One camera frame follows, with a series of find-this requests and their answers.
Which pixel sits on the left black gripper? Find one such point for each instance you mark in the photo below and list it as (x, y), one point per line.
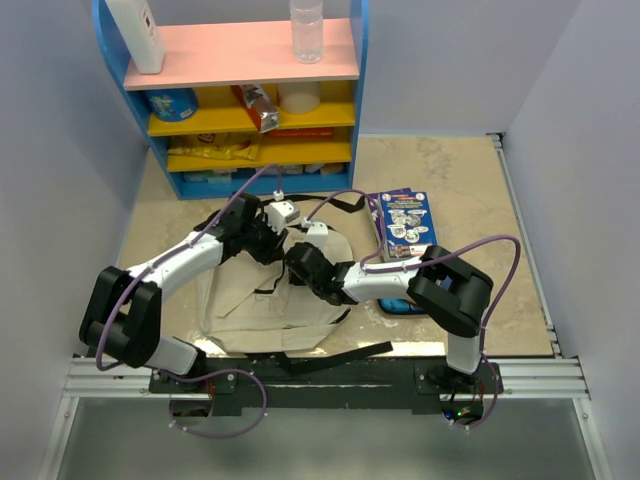
(273, 251)

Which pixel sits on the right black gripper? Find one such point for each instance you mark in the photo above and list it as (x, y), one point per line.
(295, 279)

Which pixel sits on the beige canvas backpack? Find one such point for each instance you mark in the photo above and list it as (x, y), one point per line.
(248, 308)

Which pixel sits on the blue dinosaur pencil case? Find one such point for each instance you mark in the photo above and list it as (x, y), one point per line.
(399, 307)

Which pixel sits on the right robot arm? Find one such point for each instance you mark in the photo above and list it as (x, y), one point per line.
(452, 292)

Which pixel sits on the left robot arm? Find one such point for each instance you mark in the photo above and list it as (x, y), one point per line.
(123, 316)

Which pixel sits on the yellow chips bag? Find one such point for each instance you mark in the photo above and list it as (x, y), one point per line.
(217, 146)

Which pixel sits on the purple book underneath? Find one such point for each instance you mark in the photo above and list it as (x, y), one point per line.
(373, 205)

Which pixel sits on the blue comic book top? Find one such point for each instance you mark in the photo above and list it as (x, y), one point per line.
(406, 224)

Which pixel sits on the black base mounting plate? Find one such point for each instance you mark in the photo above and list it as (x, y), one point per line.
(234, 390)

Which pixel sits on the blue shelf unit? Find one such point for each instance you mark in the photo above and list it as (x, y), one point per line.
(210, 58)

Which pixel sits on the red silver snack packet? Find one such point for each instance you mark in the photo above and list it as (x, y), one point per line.
(258, 105)

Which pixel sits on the white cylindrical container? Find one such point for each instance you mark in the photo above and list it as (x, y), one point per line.
(299, 97)

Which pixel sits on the blue snack cup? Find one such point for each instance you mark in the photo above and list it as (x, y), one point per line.
(172, 105)

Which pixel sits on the clear plastic bottle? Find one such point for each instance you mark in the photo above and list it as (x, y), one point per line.
(306, 18)

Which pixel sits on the white rectangular bottle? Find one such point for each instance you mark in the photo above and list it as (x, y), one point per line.
(140, 33)

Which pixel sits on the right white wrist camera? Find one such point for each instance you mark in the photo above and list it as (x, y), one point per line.
(316, 232)

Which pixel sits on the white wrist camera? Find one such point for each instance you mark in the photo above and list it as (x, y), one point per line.
(280, 212)
(316, 232)

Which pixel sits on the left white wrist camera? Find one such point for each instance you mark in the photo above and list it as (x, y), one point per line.
(280, 212)

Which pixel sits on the aluminium frame rail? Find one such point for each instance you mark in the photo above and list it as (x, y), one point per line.
(519, 378)

